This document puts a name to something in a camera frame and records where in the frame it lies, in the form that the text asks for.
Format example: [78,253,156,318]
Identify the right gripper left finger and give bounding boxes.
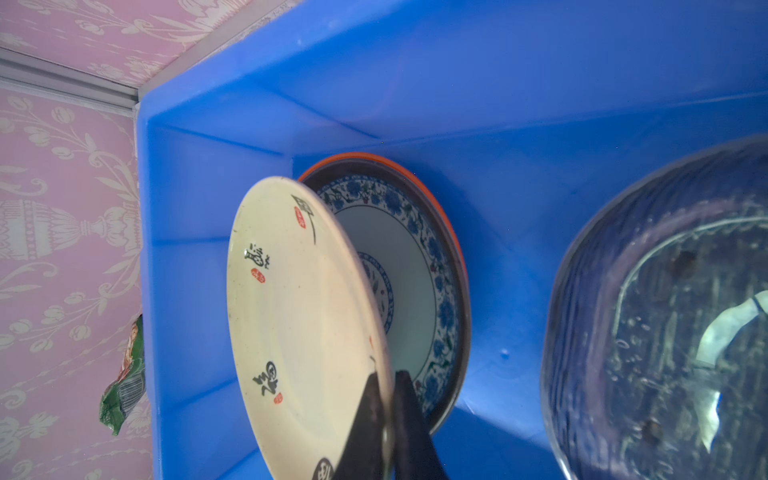
[332,372,385,480]

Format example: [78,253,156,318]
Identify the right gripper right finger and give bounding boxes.
[393,370,449,480]

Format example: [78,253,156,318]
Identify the cream plate with black patch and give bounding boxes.
[226,177,394,479]

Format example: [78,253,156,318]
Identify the teal blue patterned plate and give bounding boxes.
[300,152,472,432]

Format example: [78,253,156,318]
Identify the clear glass plate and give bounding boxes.
[541,136,767,479]

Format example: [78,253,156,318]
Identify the orange round plate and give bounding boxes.
[299,151,469,287]

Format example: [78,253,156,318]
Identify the blue plastic bin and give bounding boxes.
[137,1,767,479]

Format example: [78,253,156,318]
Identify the green red snack packet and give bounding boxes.
[99,314,146,436]

